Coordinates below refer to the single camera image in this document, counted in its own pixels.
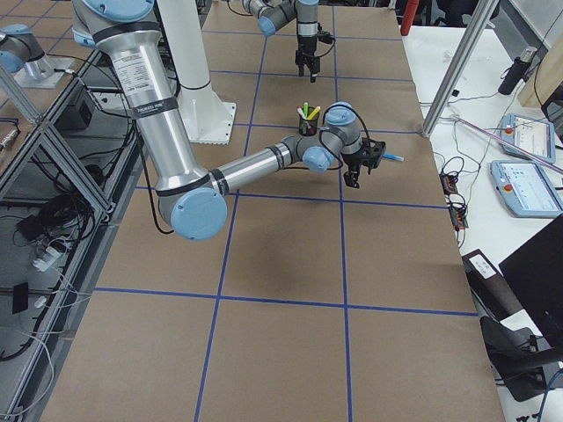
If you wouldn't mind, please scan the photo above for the red capped white marker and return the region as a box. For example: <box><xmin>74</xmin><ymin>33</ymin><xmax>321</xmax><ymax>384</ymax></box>
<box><xmin>296</xmin><ymin>107</ymin><xmax>307</xmax><ymax>120</ymax></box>

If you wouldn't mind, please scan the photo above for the small third robot arm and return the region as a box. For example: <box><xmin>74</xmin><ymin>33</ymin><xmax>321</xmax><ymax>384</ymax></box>
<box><xmin>1</xmin><ymin>24</ymin><xmax>74</xmax><ymax>89</ymax></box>

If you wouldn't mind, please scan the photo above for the black power box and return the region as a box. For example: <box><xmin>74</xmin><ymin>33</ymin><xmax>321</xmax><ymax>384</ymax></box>
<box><xmin>55</xmin><ymin>86</ymin><xmax>95</xmax><ymax>132</ymax></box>

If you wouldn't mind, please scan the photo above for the aluminium frame post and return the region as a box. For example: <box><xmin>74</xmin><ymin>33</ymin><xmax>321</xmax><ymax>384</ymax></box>
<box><xmin>421</xmin><ymin>0</ymin><xmax>499</xmax><ymax>138</ymax></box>

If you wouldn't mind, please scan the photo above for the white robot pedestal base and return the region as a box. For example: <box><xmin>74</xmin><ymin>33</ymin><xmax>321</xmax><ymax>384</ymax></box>
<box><xmin>157</xmin><ymin>0</ymin><xmax>237</xmax><ymax>145</ymax></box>

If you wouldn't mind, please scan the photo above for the red cylinder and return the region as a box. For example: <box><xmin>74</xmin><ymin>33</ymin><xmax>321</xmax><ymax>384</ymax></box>
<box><xmin>400</xmin><ymin>0</ymin><xmax>420</xmax><ymax>36</ymax></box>

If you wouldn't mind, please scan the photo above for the white remote on box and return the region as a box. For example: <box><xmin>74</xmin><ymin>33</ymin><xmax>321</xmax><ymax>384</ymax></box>
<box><xmin>469</xmin><ymin>254</ymin><xmax>496</xmax><ymax>280</ymax></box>

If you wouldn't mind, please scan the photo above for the black laptop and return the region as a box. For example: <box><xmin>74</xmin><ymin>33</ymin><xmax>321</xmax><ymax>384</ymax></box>
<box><xmin>500</xmin><ymin>216</ymin><xmax>562</xmax><ymax>346</ymax></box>

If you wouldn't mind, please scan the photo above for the near teach pendant tablet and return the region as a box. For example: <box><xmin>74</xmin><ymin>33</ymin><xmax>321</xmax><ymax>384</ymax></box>
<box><xmin>489</xmin><ymin>160</ymin><xmax>562</xmax><ymax>218</ymax></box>

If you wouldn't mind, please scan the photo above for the black mesh pen cup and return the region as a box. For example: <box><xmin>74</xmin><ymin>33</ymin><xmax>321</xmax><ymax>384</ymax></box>
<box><xmin>298</xmin><ymin>116</ymin><xmax>318</xmax><ymax>136</ymax></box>

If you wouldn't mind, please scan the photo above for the yellow highlighter pen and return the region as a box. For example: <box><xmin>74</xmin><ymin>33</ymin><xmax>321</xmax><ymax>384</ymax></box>
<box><xmin>305</xmin><ymin>105</ymin><xmax>320</xmax><ymax>121</ymax></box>

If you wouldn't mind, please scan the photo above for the teach pendant tablet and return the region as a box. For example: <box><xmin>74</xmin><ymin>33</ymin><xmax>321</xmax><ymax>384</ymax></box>
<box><xmin>500</xmin><ymin>113</ymin><xmax>556</xmax><ymax>164</ymax></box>
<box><xmin>489</xmin><ymin>160</ymin><xmax>562</xmax><ymax>218</ymax></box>

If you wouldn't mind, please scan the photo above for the blue marker pen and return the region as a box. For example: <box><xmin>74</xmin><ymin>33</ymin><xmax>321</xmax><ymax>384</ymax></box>
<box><xmin>383</xmin><ymin>153</ymin><xmax>405</xmax><ymax>162</ymax></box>

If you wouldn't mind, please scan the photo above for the black orange connector strip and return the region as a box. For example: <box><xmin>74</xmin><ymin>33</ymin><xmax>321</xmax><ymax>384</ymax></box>
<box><xmin>440</xmin><ymin>172</ymin><xmax>468</xmax><ymax>231</ymax></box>

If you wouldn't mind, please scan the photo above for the black water bottle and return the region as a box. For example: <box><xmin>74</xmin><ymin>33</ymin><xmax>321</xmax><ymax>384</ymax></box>
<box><xmin>498</xmin><ymin>46</ymin><xmax>537</xmax><ymax>95</ymax></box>

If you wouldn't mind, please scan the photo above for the white power adapter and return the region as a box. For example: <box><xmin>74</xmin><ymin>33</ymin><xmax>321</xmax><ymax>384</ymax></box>
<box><xmin>32</xmin><ymin>246</ymin><xmax>62</xmax><ymax>272</ymax></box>

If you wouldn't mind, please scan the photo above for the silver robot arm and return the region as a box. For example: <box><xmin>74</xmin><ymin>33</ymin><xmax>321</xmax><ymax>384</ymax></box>
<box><xmin>242</xmin><ymin>0</ymin><xmax>320</xmax><ymax>83</ymax></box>
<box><xmin>73</xmin><ymin>1</ymin><xmax>385</xmax><ymax>241</ymax></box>

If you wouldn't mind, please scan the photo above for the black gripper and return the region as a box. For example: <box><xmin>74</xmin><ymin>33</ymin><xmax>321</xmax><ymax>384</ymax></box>
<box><xmin>341</xmin><ymin>136</ymin><xmax>369</xmax><ymax>189</ymax></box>
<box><xmin>295</xmin><ymin>35</ymin><xmax>319</xmax><ymax>83</ymax></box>

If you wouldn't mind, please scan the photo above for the far teach pendant tablet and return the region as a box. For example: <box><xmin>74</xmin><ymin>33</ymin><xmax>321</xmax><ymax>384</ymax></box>
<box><xmin>500</xmin><ymin>113</ymin><xmax>556</xmax><ymax>164</ymax></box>

